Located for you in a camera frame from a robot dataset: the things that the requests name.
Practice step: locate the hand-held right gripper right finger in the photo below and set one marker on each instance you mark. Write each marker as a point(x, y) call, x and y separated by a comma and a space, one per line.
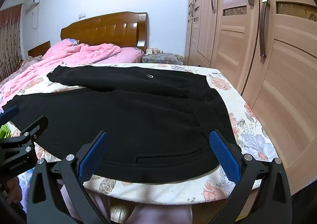
point(224, 154)

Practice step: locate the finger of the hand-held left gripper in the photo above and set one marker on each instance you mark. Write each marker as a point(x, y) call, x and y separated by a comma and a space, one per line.
point(37, 125)
point(10, 113)

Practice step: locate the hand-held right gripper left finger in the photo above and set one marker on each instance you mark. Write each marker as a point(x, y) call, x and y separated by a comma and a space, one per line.
point(92, 157)

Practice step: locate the black pants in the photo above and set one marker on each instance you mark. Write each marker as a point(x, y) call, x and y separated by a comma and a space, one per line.
point(123, 120)

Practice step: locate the green cloth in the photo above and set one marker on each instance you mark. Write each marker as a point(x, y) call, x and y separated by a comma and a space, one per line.
point(5, 132)

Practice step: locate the floral bed sheet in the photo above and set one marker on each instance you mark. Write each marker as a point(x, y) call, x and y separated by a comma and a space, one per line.
point(247, 137)

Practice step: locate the small brown wooden cabinet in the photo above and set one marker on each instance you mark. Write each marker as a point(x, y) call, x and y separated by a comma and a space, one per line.
point(39, 49)

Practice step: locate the red patterned curtain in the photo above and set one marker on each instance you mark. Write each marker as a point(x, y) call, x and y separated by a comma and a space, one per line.
point(10, 40)

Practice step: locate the pink quilt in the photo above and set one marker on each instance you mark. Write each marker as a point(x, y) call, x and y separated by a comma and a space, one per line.
point(74, 55)

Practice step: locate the wooden wardrobe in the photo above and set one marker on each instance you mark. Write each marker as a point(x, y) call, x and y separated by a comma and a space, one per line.
point(284, 65)

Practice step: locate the white air conditioner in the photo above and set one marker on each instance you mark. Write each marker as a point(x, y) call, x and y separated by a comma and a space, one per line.
point(31, 7)

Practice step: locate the nightstand with floral cover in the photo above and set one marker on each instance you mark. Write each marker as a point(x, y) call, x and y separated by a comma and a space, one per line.
point(161, 58)

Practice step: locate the wooden headboard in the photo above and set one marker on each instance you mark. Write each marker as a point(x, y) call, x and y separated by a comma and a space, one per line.
point(111, 28)

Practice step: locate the white wall socket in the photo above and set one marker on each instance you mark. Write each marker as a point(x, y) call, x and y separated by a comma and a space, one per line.
point(82, 15)

